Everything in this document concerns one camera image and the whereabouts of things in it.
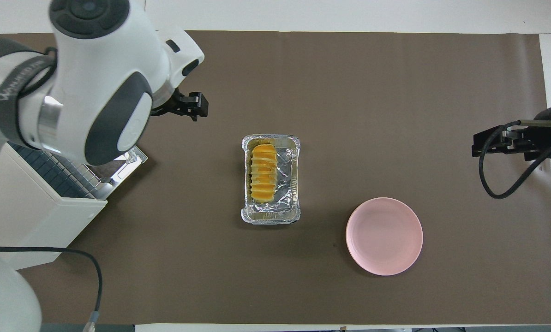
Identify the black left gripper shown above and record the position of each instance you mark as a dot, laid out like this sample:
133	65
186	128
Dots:
174	103

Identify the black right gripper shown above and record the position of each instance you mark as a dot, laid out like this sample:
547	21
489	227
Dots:
545	129

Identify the sliced yellow bread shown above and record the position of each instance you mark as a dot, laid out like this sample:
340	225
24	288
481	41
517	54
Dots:
263	173

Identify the aluminium foil tray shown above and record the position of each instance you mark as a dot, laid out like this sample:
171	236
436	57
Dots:
287	184

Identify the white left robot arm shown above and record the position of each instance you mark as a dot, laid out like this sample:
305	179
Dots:
104	55

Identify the glass oven door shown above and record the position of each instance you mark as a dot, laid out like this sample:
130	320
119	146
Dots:
134	159

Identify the metal oven rack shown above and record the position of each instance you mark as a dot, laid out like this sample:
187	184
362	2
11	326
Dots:
58	175

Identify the cream toaster oven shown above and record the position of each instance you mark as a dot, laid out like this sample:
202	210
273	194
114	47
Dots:
35	221

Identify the pink round plate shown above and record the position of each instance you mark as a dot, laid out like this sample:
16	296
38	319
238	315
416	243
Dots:
384	236

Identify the brown table mat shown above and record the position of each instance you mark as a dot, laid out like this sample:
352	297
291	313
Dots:
349	92

